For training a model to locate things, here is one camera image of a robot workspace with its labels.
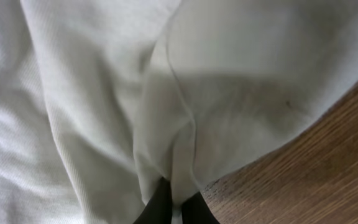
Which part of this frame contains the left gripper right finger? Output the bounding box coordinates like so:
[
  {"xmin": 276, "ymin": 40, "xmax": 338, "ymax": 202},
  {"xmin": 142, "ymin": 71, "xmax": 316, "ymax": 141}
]
[{"xmin": 181, "ymin": 192, "xmax": 220, "ymax": 224}]

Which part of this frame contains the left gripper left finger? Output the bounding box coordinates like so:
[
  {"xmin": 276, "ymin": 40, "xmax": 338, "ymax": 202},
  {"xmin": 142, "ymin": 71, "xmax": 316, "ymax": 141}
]
[{"xmin": 134, "ymin": 178, "xmax": 173, "ymax": 224}]

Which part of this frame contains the white t-shirt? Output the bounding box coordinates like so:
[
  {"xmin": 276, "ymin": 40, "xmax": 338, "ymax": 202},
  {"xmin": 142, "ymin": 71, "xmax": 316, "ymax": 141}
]
[{"xmin": 0, "ymin": 0, "xmax": 358, "ymax": 223}]

